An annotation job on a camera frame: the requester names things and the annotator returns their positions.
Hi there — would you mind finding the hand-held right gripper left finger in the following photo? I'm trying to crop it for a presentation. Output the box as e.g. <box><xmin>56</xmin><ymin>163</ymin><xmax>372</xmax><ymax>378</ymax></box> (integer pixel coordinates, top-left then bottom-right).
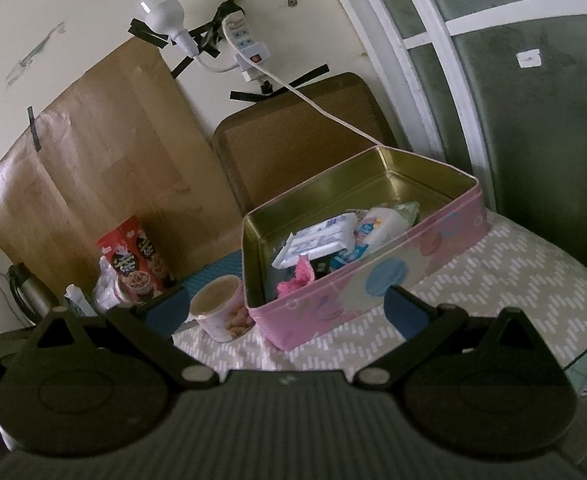
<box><xmin>20</xmin><ymin>285</ymin><xmax>221</xmax><ymax>387</ymax></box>

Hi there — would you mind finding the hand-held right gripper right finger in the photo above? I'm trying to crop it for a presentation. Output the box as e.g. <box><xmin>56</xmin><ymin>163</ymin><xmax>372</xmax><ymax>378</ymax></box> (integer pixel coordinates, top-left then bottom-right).
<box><xmin>353</xmin><ymin>285</ymin><xmax>559</xmax><ymax>388</ymax></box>

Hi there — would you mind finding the pink tin box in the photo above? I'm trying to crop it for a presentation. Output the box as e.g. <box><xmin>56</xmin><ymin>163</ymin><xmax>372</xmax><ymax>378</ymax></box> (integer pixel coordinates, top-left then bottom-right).
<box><xmin>242</xmin><ymin>145</ymin><xmax>490</xmax><ymax>352</ymax></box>

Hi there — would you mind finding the printed sachet packet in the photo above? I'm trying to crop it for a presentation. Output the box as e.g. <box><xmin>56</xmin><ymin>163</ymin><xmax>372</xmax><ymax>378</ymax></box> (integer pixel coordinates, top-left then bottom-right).
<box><xmin>330</xmin><ymin>244</ymin><xmax>370</xmax><ymax>269</ymax></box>

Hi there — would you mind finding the small blue-print tissue pack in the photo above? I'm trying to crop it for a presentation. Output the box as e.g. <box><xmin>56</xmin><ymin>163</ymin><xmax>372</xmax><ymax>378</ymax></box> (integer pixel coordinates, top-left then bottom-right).
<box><xmin>357</xmin><ymin>206</ymin><xmax>405</xmax><ymax>247</ymax></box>

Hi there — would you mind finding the light green cloth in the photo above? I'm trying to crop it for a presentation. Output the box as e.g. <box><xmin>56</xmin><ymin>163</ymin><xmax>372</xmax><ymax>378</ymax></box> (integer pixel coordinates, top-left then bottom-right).
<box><xmin>392</xmin><ymin>201</ymin><xmax>421</xmax><ymax>227</ymax></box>

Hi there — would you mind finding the white wet wipe packet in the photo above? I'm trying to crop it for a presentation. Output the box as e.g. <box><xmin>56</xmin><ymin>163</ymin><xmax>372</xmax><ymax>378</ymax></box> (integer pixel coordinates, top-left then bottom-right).
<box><xmin>272</xmin><ymin>212</ymin><xmax>360</xmax><ymax>269</ymax></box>

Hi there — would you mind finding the pink knitted cloth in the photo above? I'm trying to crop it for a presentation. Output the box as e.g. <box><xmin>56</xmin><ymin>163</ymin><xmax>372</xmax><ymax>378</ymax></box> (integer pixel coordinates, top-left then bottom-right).
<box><xmin>276</xmin><ymin>255</ymin><xmax>317</xmax><ymax>297</ymax></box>

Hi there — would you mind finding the red snack box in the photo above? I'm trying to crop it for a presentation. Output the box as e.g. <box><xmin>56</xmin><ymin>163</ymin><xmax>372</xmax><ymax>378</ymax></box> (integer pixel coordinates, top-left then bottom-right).
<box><xmin>96</xmin><ymin>215</ymin><xmax>175</xmax><ymax>307</ymax></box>

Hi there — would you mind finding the plastic bag with cup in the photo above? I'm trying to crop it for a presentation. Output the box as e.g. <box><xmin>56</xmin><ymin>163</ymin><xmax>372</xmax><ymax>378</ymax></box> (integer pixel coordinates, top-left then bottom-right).
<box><xmin>92</xmin><ymin>255</ymin><xmax>135</xmax><ymax>312</ymax></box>

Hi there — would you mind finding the teal gridded mat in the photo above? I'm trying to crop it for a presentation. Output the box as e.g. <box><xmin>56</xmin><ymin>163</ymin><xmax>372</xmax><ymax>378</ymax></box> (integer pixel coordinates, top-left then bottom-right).
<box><xmin>182</xmin><ymin>251</ymin><xmax>245</xmax><ymax>292</ymax></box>

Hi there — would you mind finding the white squeeze tube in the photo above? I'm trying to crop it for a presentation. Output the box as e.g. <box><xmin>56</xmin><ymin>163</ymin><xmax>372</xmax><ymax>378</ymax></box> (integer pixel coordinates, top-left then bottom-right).
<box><xmin>64</xmin><ymin>283</ymin><xmax>97</xmax><ymax>317</ymax></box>

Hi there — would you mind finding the brown chair back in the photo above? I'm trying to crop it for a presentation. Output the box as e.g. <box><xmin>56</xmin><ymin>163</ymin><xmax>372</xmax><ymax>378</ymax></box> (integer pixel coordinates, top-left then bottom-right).
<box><xmin>212</xmin><ymin>72</ymin><xmax>400</xmax><ymax>217</ymax></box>

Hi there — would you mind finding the white framed window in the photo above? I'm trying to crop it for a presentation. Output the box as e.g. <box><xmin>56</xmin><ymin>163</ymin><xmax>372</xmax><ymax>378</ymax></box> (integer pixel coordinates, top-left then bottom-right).
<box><xmin>317</xmin><ymin>0</ymin><xmax>587</xmax><ymax>241</ymax></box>

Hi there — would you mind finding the white power strip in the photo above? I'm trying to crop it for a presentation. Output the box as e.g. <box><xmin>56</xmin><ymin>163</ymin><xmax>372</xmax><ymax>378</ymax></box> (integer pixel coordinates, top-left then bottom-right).
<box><xmin>220</xmin><ymin>13</ymin><xmax>275</xmax><ymax>84</ymax></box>

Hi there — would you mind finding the white light bulb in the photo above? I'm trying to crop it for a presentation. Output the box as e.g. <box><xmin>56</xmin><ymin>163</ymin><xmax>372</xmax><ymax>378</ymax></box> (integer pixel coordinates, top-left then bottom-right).
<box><xmin>132</xmin><ymin>0</ymin><xmax>200</xmax><ymax>57</ymax></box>

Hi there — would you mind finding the steel thermos flask black handle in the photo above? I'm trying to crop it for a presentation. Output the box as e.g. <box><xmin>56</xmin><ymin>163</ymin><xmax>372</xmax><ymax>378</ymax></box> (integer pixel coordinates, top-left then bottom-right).
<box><xmin>6</xmin><ymin>262</ymin><xmax>60</xmax><ymax>332</ymax></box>

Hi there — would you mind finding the brown paper wall sheet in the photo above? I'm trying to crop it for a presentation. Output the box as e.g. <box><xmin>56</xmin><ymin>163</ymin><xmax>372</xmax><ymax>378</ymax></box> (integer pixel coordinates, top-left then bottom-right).
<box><xmin>0</xmin><ymin>37</ymin><xmax>244</xmax><ymax>301</ymax></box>

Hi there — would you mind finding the white power cable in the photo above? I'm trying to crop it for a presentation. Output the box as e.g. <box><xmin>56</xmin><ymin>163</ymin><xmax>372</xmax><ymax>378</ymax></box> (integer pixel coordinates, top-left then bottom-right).
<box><xmin>193</xmin><ymin>52</ymin><xmax>390</xmax><ymax>149</ymax></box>

